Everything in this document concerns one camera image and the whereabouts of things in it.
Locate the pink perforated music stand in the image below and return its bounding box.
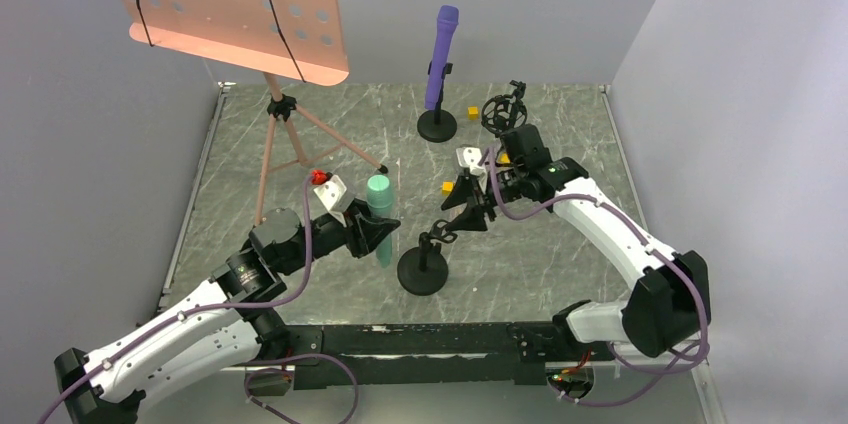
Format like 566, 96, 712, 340
122, 0, 388, 224

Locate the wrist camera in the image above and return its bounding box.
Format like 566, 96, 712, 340
455, 146, 488, 179
311, 170, 354, 216

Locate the black round-base clip stand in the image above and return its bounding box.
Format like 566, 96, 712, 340
397, 219, 457, 296

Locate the black shock mount tripod stand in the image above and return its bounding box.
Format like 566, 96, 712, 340
480, 80, 528, 138

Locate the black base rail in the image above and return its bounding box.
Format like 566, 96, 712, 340
251, 321, 613, 390

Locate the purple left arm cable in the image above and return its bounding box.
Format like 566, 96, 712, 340
36, 175, 362, 424

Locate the aluminium table frame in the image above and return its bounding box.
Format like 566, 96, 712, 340
105, 81, 236, 424

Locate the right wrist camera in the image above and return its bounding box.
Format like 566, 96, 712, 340
455, 146, 488, 179

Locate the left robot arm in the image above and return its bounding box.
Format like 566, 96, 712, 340
54, 199, 401, 423

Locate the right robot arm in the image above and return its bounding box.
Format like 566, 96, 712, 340
441, 124, 711, 358

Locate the mint green microphone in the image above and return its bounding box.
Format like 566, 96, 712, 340
366, 174, 395, 268

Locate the black round-base clamp stand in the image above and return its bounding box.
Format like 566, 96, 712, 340
417, 62, 457, 143

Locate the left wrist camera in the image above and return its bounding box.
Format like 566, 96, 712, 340
311, 170, 354, 216

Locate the purple microphone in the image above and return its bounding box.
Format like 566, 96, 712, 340
425, 5, 459, 110

